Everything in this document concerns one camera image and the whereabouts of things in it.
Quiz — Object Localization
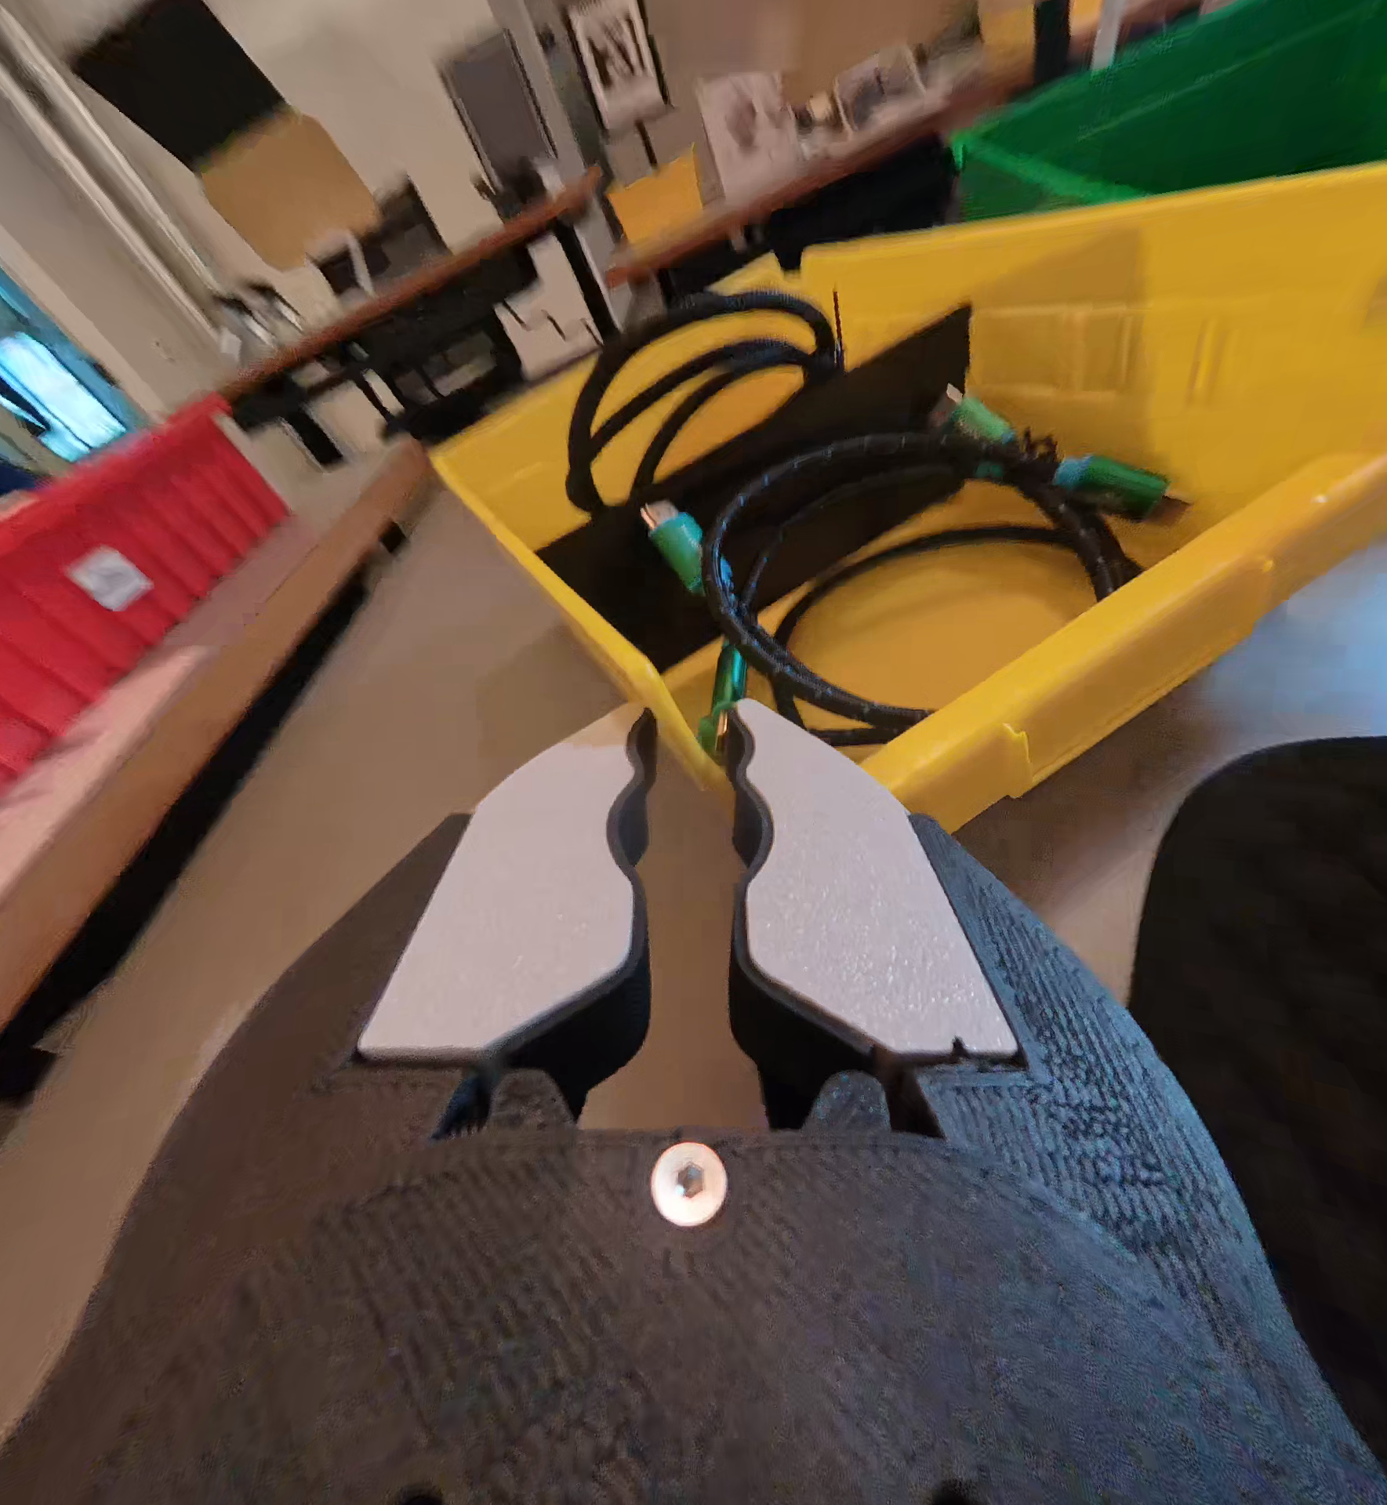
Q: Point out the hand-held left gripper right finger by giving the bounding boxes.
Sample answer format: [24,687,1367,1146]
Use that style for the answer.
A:
[725,693,1022,1131]

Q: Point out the green plastic bin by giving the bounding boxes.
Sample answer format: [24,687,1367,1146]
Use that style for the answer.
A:
[948,0,1387,228]

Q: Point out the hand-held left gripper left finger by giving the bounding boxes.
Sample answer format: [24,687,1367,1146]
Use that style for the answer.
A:
[350,708,654,1126]

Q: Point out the red plastic bin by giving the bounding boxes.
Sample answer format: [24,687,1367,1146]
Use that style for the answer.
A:
[0,399,291,842]

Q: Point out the yellow plastic bin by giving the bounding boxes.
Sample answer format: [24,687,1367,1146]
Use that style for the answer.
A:
[426,153,1387,838]

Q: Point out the tan and black board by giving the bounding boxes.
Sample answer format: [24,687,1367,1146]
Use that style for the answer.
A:
[74,0,386,277]

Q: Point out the brown wooden desk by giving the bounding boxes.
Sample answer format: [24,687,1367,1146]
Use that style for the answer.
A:
[0,437,437,1118]

